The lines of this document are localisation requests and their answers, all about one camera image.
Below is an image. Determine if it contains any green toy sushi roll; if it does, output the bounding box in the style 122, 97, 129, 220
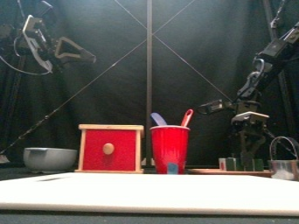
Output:
217, 157, 267, 172

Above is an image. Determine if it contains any white cutting board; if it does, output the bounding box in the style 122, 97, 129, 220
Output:
0, 171, 299, 217

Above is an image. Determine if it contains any red toy utensil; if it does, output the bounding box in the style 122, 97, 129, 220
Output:
178, 108, 194, 128

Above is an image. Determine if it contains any red plastic cup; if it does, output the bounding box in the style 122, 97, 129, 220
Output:
149, 124, 192, 175

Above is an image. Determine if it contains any blue tape piece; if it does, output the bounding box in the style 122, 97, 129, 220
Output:
165, 162, 180, 175

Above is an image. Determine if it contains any blue toy utensil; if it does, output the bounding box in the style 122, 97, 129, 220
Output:
149, 112, 169, 127

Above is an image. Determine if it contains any wooden box with red front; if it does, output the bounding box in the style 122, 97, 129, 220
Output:
74, 123, 145, 174

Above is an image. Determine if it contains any pale grey-blue bowl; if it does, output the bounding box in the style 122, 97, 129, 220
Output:
22, 147, 78, 173

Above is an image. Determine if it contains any small pot with wire handle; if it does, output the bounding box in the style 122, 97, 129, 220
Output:
267, 136, 299, 181

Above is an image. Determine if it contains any thin diagonal brace wire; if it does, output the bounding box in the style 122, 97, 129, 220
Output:
0, 0, 197, 155
113, 0, 236, 103

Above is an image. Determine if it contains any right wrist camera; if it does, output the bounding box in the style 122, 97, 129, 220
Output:
197, 99, 236, 116

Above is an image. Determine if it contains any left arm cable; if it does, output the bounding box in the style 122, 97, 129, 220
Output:
0, 34, 53, 77

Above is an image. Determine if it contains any vertical metal frame pole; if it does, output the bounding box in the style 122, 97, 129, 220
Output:
144, 0, 154, 168

